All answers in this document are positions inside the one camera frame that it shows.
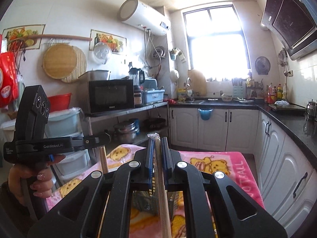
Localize black blender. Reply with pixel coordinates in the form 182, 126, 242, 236
128, 67, 146, 87

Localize black kitchen countertop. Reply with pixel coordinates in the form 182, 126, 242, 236
168, 99, 317, 165

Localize grey knife block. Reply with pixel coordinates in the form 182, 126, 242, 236
232, 78, 245, 100

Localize round ribbed bamboo mat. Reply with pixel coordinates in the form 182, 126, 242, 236
61, 45, 88, 84

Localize black range hood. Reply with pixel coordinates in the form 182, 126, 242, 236
260, 0, 317, 61

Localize clear plastic dome cover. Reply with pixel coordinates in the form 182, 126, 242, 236
93, 42, 113, 65

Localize blue hanging bin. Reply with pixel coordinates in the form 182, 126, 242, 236
198, 107, 214, 122

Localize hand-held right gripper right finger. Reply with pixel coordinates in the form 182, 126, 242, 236
161, 137, 288, 238

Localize black induction cooker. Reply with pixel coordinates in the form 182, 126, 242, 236
268, 103, 306, 111

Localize coiled grey hose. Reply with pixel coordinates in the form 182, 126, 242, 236
151, 48, 165, 60

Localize fruit wall poster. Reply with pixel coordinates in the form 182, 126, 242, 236
2, 24, 46, 50
89, 29, 127, 55

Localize black microwave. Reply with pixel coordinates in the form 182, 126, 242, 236
88, 79, 136, 116

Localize round bamboo tray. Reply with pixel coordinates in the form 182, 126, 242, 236
43, 43, 79, 78

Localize long wooden rolling pin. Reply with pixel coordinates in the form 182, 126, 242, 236
9, 34, 93, 46

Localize wall mounted utensil caddy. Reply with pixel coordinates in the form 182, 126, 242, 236
169, 47, 187, 61

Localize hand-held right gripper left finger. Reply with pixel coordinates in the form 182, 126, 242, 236
27, 137, 155, 238

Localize kitchen window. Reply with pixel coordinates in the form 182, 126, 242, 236
182, 3, 251, 82

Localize beige cutting board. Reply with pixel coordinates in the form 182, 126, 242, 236
187, 69, 207, 98

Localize red plastic bag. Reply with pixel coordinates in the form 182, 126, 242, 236
0, 34, 20, 109

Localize red plastic basin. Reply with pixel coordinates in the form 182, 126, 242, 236
47, 93, 73, 110

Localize white kitchen cabinets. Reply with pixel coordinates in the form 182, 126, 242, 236
170, 106, 317, 230

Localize bamboo chopsticks pack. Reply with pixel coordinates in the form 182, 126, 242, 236
147, 133, 172, 238

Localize grey perforated utensil holder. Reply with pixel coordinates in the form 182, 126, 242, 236
132, 190, 185, 217

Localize person's left hand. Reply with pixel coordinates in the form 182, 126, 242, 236
7, 154, 66, 207

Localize round wall vent fan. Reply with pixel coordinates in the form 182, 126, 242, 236
255, 56, 271, 76

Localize steel shelf table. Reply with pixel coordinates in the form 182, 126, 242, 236
84, 101, 171, 150

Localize blue canister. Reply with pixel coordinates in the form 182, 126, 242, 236
129, 118, 140, 135

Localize white water heater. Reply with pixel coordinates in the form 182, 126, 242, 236
117, 0, 172, 37

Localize plastic drawer cabinet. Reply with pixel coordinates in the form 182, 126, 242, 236
45, 107, 90, 180

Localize row of condiment bottles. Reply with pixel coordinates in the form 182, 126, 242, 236
266, 83, 288, 104

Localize black frying pan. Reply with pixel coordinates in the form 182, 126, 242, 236
143, 118, 167, 130

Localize stainless steel pot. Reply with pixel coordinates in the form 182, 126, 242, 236
113, 121, 139, 143

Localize grey metal pot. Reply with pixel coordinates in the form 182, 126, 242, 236
85, 70, 111, 81

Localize wooden stick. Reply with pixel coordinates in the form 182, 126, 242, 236
99, 146, 109, 175

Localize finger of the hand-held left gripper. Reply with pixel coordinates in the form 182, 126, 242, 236
71, 132, 111, 152

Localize pink printed blanket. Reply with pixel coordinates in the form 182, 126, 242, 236
46, 142, 265, 238

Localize glass french press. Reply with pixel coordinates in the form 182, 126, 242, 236
305, 99, 317, 121

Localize hanging metal utensils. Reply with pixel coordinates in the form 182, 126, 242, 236
277, 48, 289, 68

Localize blue dish rack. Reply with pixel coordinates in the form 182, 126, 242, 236
142, 78, 165, 105

